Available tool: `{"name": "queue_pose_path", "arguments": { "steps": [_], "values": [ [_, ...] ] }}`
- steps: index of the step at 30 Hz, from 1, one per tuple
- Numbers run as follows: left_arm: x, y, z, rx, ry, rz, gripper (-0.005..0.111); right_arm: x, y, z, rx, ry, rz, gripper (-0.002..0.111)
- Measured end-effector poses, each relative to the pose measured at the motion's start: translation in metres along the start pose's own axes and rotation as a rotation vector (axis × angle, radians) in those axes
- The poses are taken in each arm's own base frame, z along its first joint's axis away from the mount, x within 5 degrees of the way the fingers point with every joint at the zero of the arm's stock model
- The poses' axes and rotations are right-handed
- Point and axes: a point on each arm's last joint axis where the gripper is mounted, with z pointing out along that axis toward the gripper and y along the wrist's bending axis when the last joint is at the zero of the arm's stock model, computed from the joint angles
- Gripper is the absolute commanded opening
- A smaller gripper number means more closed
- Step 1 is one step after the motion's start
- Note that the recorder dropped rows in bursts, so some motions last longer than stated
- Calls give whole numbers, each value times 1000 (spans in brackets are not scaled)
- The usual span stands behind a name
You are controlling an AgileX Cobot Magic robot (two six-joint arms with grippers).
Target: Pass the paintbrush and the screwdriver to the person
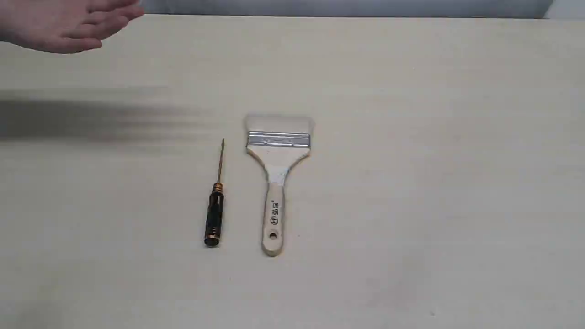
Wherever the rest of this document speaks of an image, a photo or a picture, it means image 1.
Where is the bare human hand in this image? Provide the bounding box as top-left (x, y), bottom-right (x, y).
top-left (0, 0), bottom-right (145, 54)

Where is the wooden flat paint brush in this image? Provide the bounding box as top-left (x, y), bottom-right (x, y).
top-left (244, 115), bottom-right (314, 257)

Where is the black gold precision screwdriver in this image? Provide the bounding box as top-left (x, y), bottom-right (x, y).
top-left (203, 139), bottom-right (225, 248)

